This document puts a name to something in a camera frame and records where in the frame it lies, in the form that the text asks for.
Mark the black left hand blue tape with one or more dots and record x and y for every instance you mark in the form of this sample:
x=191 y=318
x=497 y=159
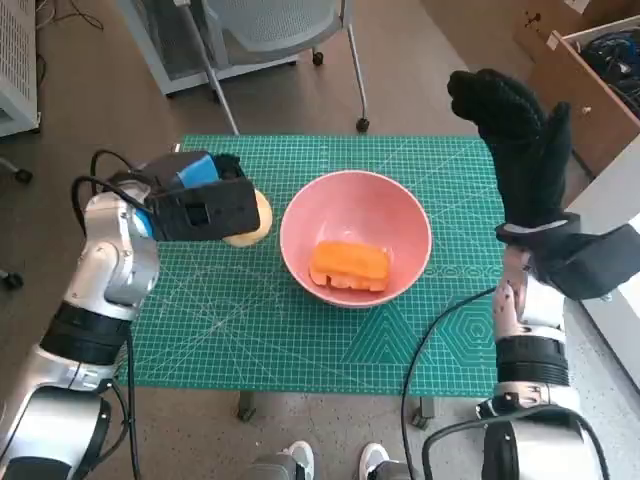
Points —
x=200 y=167

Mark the black gloved right hand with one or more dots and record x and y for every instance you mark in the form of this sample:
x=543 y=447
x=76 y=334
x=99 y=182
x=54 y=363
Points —
x=530 y=160

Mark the round bread roll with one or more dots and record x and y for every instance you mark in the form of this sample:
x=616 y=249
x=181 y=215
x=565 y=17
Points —
x=262 y=220

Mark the pink bowl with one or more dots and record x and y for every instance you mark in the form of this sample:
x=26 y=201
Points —
x=360 y=205

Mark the orange sliced bread loaf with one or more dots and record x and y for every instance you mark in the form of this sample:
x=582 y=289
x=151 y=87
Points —
x=350 y=262

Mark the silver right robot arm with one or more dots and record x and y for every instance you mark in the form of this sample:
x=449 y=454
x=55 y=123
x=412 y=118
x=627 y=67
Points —
x=530 y=350

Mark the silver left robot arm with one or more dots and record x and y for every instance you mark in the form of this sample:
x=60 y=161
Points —
x=115 y=270

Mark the wooden crate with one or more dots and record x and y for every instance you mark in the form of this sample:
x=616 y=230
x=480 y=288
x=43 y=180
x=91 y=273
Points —
x=595 y=110

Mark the brown cardboard box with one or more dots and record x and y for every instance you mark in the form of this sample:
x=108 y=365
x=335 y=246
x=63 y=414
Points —
x=550 y=20

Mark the grey mesh office chair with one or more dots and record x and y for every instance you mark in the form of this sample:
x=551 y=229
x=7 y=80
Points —
x=280 y=25

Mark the green cutting mat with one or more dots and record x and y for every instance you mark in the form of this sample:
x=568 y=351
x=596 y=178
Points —
x=250 y=325

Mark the black caster chair base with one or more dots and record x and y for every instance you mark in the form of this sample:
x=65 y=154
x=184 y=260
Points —
x=22 y=176

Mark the white desk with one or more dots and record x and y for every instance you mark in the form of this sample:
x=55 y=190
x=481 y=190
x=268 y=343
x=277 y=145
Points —
x=620 y=320

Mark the white perforated cabinet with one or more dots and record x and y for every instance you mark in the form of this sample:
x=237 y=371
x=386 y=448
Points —
x=17 y=65

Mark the black table caster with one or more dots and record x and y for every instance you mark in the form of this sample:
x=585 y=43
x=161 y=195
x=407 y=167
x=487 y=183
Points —
x=246 y=407
x=422 y=415

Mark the grey white left robot foot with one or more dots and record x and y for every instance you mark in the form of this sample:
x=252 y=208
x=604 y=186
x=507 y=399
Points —
x=299 y=460

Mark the grey white robot foot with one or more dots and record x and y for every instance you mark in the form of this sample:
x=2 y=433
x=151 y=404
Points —
x=299 y=460
x=375 y=460

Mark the grey white right robot foot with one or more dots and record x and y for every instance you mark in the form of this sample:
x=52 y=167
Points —
x=375 y=460

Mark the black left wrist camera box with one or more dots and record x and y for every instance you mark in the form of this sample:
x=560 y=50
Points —
x=210 y=210

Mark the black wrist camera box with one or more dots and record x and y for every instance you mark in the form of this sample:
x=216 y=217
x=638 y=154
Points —
x=210 y=210
x=590 y=270

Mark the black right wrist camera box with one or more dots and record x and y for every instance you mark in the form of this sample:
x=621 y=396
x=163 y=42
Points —
x=590 y=270

